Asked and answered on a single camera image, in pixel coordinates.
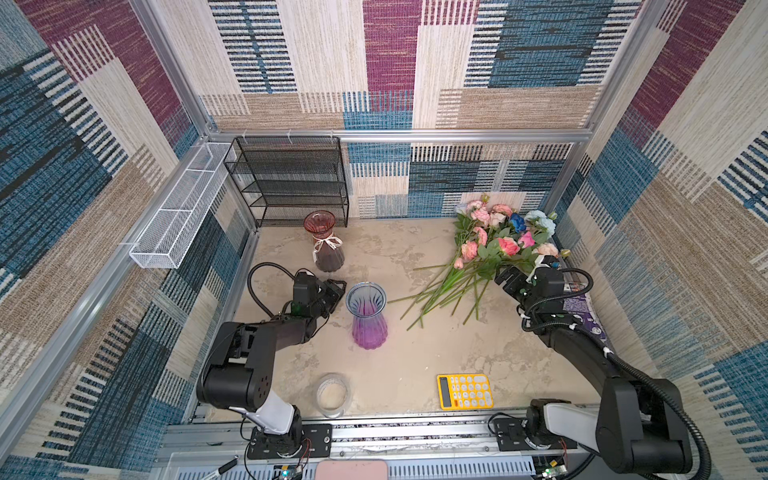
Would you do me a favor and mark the purple blue glass vase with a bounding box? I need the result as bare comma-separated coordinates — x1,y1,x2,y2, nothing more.
346,282,388,350

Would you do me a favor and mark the dark red glass vase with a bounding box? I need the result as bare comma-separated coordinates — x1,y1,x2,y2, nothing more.
303,210,345,273

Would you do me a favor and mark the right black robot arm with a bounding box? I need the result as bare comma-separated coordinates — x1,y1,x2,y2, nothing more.
494,266,713,479

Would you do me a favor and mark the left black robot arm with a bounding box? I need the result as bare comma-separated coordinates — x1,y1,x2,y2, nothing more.
196,262,347,458

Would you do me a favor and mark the pile of artificial flowers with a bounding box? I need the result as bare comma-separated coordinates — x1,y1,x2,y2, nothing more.
406,194,560,328

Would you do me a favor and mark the purple packet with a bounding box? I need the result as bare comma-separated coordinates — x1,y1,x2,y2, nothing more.
564,282,611,347

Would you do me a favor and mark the clear tape roll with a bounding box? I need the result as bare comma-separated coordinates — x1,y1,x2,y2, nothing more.
315,373,352,419

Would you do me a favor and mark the yellow calculator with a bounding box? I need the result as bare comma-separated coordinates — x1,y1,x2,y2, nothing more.
436,373,495,411

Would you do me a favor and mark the black wire shelf rack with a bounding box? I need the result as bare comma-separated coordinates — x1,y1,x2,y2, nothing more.
223,136,350,227

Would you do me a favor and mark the white mesh wall basket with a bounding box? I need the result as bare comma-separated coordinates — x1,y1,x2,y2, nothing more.
130,143,230,269

